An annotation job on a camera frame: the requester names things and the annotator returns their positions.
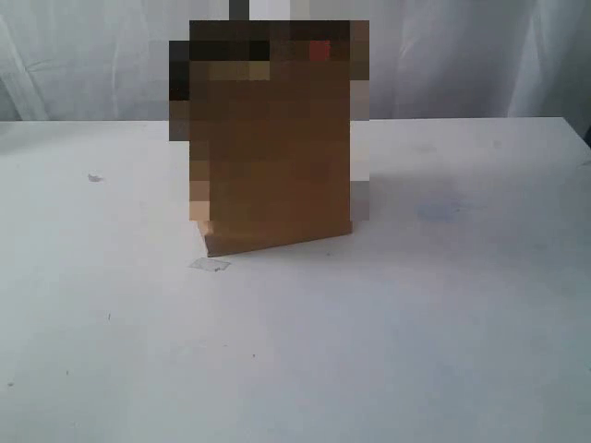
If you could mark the brown paper bag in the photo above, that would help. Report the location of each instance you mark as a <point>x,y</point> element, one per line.
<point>266,108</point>

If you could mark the clear tape piece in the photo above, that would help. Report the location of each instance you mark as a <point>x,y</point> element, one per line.
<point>209,264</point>

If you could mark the small white paper scrap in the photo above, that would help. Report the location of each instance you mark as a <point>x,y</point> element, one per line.
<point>95,178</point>

